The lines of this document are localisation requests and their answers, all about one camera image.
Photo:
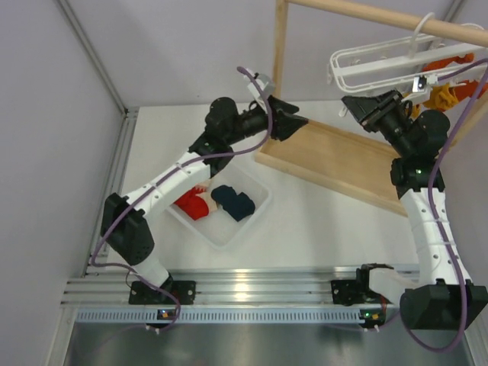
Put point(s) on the wooden drying rack frame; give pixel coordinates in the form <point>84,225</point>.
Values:
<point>346,162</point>

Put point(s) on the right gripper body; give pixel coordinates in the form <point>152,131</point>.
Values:
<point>389,120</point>

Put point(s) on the orange sock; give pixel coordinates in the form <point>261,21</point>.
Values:
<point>465,89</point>
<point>443,63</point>

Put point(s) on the red and beige sock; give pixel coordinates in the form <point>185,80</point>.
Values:
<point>192,204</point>

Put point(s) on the aluminium corner frame post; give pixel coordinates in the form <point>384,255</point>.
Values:
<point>74,23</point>

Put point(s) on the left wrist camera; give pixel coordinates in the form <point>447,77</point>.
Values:
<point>262,86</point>

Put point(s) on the navy blue sock pair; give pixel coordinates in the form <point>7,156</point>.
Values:
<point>238,205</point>

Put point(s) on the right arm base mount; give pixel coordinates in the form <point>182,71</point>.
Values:
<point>349,292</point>

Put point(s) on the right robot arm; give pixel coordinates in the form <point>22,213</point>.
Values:
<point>444,297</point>

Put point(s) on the orange sock near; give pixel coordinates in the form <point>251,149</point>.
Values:
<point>465,89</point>

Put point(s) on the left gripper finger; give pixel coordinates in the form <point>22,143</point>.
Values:
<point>277,105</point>
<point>288,124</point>

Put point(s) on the grey slotted cable duct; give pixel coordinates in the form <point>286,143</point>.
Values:
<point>199,315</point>

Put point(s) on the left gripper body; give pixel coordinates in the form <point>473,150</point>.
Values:
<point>274,127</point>

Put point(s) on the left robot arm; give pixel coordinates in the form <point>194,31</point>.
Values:
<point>125,220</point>

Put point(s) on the orange sock far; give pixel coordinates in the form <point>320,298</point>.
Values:
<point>443,63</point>

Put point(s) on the aluminium rail beam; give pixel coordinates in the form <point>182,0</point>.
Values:
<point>218,288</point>

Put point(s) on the clear plastic bin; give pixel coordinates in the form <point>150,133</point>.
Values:
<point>219,230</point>

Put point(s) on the yellow sock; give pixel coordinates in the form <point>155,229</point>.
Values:
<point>442,98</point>

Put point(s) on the white plastic clip hanger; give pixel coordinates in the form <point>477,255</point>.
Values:
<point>376,68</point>

